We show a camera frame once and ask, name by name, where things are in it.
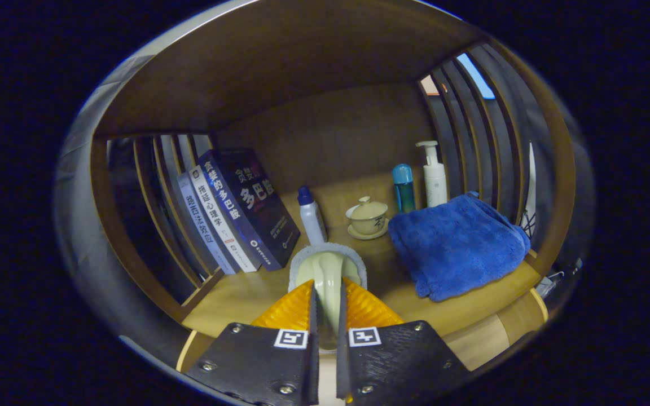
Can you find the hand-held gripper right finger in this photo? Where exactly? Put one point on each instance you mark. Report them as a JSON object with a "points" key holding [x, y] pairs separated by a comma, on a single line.
{"points": [[398, 361]]}

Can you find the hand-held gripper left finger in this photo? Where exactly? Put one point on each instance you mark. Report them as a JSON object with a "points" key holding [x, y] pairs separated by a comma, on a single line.
{"points": [[263, 366]]}

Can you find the pale green scrub brush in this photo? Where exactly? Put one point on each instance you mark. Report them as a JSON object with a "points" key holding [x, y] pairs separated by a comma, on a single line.
{"points": [[328, 276]]}

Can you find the wooden countertop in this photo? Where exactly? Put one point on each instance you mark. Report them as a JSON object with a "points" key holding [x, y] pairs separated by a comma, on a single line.
{"points": [[240, 299]]}

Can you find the wooden cabinet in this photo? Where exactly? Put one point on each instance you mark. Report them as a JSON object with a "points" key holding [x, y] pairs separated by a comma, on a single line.
{"points": [[280, 62]]}

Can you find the folded blue towel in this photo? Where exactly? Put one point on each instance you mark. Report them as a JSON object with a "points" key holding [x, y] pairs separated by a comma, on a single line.
{"points": [[455, 242]]}

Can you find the beige lidded teacup with saucer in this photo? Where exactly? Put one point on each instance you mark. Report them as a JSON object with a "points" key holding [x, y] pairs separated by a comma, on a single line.
{"points": [[367, 217]]}

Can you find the light blue book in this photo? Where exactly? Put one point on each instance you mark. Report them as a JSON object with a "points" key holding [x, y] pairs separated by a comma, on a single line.
{"points": [[203, 225]]}

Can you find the white bottle with blue cap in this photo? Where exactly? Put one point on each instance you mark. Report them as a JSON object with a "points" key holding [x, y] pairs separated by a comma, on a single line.
{"points": [[311, 220]]}

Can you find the white book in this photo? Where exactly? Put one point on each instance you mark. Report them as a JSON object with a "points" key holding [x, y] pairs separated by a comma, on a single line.
{"points": [[220, 217]]}

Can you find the dark navy book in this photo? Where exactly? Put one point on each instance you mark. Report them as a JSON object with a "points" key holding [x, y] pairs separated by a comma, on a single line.
{"points": [[263, 208]]}

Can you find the teal bottle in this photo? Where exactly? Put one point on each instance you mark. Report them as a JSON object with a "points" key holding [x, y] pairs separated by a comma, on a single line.
{"points": [[404, 192]]}

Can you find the white pump bottle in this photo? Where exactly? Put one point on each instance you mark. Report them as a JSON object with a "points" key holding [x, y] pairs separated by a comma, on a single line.
{"points": [[435, 183]]}

